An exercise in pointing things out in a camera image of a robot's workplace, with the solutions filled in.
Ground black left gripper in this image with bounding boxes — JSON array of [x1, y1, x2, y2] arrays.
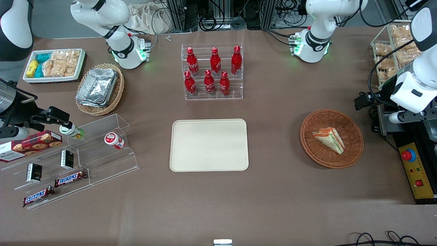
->
[[354, 77, 398, 111]]

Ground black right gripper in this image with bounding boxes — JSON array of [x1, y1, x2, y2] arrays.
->
[[5, 99, 71, 132]]

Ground triangle sandwich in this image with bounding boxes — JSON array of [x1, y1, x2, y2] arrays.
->
[[312, 127, 346, 155]]

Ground white rectangular snack tray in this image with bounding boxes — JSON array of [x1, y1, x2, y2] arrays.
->
[[23, 48, 86, 84]]

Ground brown wicker basket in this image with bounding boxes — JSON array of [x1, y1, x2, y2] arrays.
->
[[300, 109, 364, 169]]

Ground light oval wicker basket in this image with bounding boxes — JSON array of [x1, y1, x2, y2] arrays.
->
[[75, 63, 125, 116]]

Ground beige plastic tray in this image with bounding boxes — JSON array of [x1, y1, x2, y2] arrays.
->
[[170, 119, 249, 172]]

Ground green cap small bottle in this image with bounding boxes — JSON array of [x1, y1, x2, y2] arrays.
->
[[59, 123, 85, 140]]

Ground red tartan cookie box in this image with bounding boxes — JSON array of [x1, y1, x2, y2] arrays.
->
[[0, 130, 63, 163]]

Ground small black box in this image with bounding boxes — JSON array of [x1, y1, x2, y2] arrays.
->
[[26, 163, 43, 183], [60, 150, 74, 170]]

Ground clear rice cracker pack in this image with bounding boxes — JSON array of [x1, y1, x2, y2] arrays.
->
[[42, 60, 77, 78], [51, 50, 81, 65]]

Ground yellow snack pack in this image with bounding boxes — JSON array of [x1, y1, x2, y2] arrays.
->
[[26, 59, 39, 78]]

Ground stacked aluminium foil trays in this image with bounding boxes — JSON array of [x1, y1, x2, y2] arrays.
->
[[75, 68, 118, 108]]

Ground Snickers chocolate bar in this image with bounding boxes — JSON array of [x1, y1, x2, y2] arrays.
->
[[54, 170, 88, 188], [23, 186, 55, 208]]

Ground red cap small bottle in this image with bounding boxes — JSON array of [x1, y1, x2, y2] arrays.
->
[[104, 132, 125, 150]]

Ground clear acrylic step stand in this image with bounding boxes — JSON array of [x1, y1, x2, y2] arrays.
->
[[0, 137, 92, 210], [67, 113, 140, 187]]

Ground yellow black control box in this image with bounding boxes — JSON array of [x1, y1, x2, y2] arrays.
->
[[393, 120, 437, 205]]

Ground clear acrylic bottle rack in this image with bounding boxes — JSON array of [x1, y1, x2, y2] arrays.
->
[[181, 43, 244, 101]]

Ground red cola bottle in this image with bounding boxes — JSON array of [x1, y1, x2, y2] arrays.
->
[[210, 47, 222, 77], [219, 71, 231, 97], [204, 70, 216, 96], [186, 47, 200, 77], [184, 71, 198, 96], [231, 45, 243, 76]]

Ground crumpled beige cloth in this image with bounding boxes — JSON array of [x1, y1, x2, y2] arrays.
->
[[128, 3, 172, 35]]

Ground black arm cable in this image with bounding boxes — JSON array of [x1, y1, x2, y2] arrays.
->
[[367, 39, 415, 107]]

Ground white wire rack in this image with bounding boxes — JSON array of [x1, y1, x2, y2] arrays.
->
[[370, 19, 427, 91]]

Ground black cable loops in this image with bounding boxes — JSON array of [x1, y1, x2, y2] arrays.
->
[[341, 231, 424, 246]]

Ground black cable bundle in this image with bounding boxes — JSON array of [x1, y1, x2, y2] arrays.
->
[[198, 0, 248, 32]]

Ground aluminium frame rack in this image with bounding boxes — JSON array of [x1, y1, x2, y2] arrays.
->
[[166, 0, 309, 33]]

